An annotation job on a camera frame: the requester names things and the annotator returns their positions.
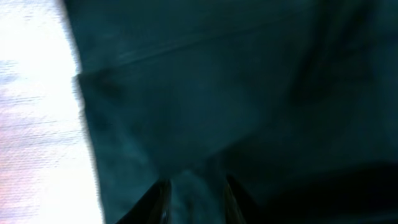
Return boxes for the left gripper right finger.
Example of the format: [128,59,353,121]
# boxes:
[223,175,265,224]

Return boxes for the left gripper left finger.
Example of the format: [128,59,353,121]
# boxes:
[116,180,172,224]

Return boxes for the black shorts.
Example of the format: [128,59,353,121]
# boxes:
[65,0,397,223]

